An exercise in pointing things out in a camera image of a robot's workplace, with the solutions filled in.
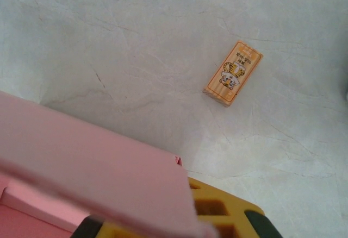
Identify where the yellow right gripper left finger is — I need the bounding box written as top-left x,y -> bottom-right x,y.
72,214 -> 202,238

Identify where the orange tiger print wooden block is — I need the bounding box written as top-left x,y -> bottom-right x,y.
202,40 -> 264,108

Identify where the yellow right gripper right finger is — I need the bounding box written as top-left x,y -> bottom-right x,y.
187,177 -> 281,238

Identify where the pink paper box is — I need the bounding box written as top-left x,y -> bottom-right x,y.
0,90 -> 217,238

